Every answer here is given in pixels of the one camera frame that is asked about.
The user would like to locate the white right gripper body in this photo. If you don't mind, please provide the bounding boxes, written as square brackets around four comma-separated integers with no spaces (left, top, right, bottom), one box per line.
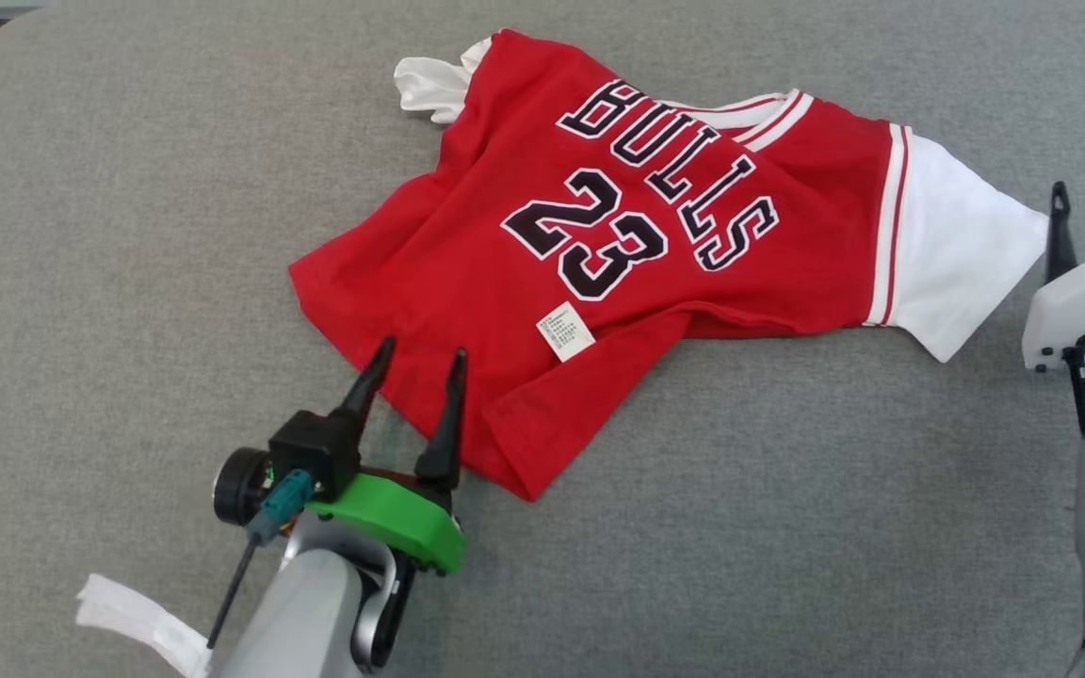
[1021,256,1085,373]

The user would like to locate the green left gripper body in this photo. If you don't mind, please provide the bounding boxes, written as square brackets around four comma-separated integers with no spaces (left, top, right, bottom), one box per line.
[305,471,466,575]

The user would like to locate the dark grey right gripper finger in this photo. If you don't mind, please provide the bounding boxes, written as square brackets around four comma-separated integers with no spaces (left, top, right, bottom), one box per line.
[1045,181,1078,283]

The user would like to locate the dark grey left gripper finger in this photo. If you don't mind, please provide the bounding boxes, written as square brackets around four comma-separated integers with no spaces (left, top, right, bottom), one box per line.
[413,348,468,491]
[331,336,397,444]

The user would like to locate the red Bulls jersey white sleeves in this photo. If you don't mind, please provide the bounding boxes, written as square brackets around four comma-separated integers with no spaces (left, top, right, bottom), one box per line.
[288,28,1050,502]

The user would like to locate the black left gripper round motor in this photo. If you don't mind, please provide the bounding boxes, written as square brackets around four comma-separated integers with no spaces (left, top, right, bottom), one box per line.
[213,447,275,526]

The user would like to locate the grey fabric sofa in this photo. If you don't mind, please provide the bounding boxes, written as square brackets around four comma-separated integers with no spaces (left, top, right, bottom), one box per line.
[0,0,1085,678]

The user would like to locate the black left cable teal plug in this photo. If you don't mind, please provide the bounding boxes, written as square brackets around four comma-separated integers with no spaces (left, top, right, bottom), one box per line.
[206,471,316,651]

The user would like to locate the white left cable label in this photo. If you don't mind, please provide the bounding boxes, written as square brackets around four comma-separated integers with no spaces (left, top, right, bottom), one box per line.
[76,573,214,678]

